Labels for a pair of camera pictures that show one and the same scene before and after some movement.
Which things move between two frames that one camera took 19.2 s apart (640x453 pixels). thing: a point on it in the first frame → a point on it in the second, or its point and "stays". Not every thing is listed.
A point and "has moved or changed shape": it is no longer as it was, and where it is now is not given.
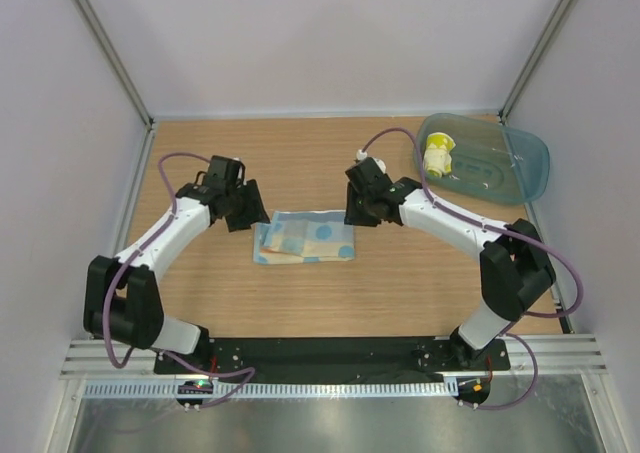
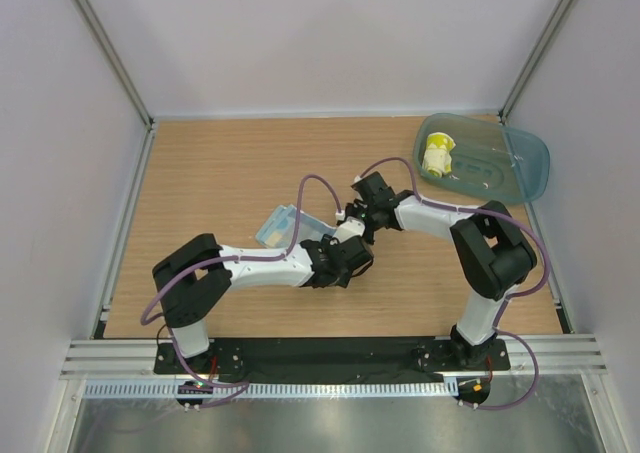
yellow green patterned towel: [437, 155] stays
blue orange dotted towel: [302, 236] has moved or changed shape
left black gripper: [254, 211] → [326, 242]
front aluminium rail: [89, 358] stays
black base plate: [335, 355] stays
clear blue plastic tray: [482, 158] stays
